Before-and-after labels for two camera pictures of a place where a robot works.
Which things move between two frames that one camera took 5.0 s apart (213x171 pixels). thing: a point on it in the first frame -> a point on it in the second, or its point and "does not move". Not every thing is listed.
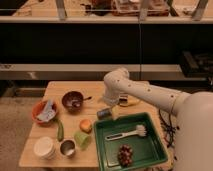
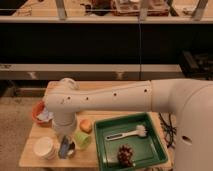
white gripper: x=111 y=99 -> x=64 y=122
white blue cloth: x=48 y=112 does not move
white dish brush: x=140 y=131 does not move
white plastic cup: x=44 y=148 does not move
